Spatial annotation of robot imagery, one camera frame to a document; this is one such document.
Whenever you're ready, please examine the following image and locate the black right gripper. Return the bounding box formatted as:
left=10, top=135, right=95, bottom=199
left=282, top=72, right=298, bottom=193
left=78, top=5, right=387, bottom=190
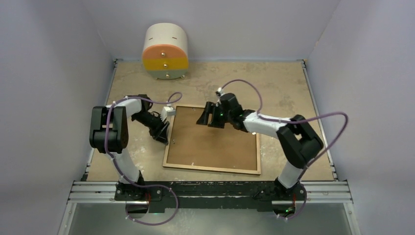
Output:
left=198, top=101, right=233, bottom=128

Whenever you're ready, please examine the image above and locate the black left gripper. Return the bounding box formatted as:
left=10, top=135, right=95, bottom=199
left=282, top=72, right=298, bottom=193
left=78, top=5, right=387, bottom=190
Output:
left=132, top=112, right=169, bottom=144

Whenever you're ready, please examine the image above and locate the wooden picture frame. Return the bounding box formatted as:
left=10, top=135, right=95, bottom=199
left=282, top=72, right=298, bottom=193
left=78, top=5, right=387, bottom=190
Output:
left=162, top=103, right=262, bottom=176

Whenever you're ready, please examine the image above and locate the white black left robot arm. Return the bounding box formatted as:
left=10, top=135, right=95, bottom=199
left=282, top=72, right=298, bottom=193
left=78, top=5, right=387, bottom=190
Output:
left=89, top=94, right=169, bottom=200

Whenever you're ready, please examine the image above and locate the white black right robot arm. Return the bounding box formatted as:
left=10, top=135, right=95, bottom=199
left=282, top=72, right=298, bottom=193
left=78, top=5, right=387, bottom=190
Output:
left=196, top=93, right=323, bottom=199

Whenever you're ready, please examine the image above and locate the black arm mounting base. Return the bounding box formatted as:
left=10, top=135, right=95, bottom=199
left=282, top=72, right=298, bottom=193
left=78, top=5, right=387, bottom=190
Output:
left=114, top=181, right=306, bottom=214

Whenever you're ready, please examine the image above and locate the round pastel drawer cabinet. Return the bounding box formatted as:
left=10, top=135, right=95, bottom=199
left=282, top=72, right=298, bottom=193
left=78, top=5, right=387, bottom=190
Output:
left=141, top=23, right=189, bottom=80

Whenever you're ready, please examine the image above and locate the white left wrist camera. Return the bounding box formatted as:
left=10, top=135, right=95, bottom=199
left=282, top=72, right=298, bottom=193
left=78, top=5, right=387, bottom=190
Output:
left=161, top=106, right=176, bottom=120

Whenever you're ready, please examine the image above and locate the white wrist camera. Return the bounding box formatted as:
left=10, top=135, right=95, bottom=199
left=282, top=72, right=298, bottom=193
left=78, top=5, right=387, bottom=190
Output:
left=215, top=87, right=225, bottom=99
left=161, top=106, right=176, bottom=120

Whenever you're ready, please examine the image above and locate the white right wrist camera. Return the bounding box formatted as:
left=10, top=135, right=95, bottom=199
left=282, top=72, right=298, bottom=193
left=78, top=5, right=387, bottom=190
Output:
left=215, top=87, right=225, bottom=99

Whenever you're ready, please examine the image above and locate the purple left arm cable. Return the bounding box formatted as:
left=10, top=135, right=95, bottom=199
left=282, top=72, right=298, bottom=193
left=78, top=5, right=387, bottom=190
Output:
left=104, top=92, right=183, bottom=227

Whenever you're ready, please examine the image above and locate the aluminium rail frame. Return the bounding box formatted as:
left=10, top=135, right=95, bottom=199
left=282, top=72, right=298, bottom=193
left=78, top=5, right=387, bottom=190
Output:
left=56, top=58, right=362, bottom=235

